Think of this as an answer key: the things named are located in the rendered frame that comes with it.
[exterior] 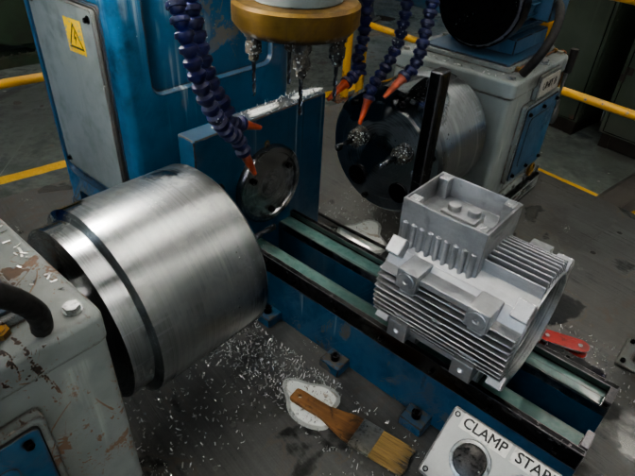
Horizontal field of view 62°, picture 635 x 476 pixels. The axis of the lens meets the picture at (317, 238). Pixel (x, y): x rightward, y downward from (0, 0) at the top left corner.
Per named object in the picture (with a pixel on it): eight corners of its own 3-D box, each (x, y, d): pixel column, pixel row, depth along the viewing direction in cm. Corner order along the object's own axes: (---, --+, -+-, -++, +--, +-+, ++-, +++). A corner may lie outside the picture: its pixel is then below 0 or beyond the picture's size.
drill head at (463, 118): (303, 198, 110) (308, 80, 95) (412, 140, 136) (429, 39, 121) (403, 251, 97) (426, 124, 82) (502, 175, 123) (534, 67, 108)
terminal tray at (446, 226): (394, 242, 72) (402, 197, 68) (435, 212, 79) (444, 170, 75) (472, 283, 66) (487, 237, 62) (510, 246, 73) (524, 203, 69)
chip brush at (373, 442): (283, 405, 83) (283, 402, 82) (302, 384, 86) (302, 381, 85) (402, 479, 74) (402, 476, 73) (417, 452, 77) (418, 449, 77)
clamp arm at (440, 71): (401, 213, 93) (426, 69, 78) (410, 207, 95) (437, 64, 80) (418, 221, 91) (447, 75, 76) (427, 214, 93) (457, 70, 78)
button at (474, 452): (448, 465, 49) (445, 465, 48) (465, 436, 49) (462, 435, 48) (477, 486, 48) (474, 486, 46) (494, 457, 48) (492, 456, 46)
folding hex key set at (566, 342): (534, 345, 96) (538, 337, 95) (536, 332, 98) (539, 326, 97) (586, 361, 93) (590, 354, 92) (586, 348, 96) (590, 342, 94)
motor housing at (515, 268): (364, 336, 79) (379, 232, 68) (432, 277, 91) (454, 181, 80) (487, 416, 69) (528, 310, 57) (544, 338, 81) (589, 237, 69)
